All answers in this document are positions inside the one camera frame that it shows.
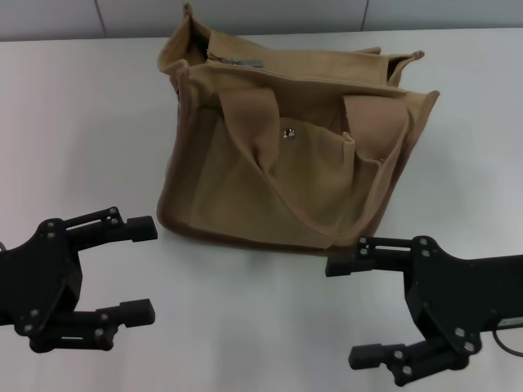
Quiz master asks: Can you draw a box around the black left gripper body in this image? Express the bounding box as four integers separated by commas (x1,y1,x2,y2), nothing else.
0,220,85,340

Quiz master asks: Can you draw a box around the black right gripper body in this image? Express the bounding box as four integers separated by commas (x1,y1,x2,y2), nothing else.
402,235,523,341

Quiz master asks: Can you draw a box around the khaki canvas food bag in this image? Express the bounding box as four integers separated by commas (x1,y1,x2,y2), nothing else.
156,2,441,257

